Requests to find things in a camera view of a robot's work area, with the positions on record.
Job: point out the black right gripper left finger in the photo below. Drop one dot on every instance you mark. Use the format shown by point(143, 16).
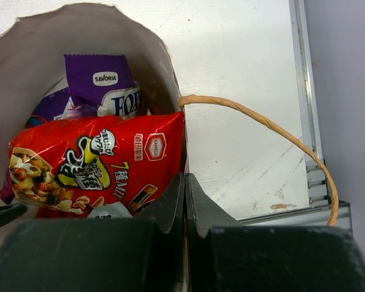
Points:
point(144, 253)

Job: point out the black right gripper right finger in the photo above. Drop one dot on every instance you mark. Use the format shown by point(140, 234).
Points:
point(225, 255)

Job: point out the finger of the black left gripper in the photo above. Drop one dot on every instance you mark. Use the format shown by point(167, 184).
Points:
point(11, 212)

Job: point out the pale blue snack packet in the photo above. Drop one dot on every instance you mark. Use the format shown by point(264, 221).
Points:
point(115, 210)

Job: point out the red mixed snack bag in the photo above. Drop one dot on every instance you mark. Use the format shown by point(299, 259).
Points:
point(70, 168)

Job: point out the brown paper bag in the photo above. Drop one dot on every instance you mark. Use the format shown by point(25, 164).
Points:
point(240, 53)

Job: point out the purple snack bag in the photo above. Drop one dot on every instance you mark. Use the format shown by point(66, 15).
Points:
point(97, 86)

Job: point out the aluminium table edge strip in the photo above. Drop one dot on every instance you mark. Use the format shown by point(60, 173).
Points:
point(305, 82)

